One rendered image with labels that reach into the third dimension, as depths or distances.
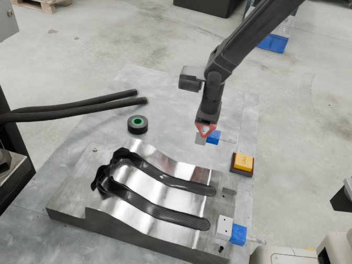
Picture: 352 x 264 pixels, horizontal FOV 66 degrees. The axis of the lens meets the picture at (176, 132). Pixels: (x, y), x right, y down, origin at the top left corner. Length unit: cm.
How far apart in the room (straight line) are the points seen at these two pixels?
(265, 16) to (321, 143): 212
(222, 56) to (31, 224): 68
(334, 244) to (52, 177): 89
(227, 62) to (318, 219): 159
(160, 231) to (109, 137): 46
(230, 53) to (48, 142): 178
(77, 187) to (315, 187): 178
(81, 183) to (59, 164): 16
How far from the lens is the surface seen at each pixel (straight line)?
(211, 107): 79
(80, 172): 88
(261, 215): 193
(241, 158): 99
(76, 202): 82
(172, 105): 121
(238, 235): 75
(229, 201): 84
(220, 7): 456
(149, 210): 76
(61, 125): 234
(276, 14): 60
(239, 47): 65
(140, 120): 108
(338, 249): 99
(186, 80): 76
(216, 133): 89
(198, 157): 100
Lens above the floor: 154
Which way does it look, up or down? 44 degrees down
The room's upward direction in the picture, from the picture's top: 8 degrees clockwise
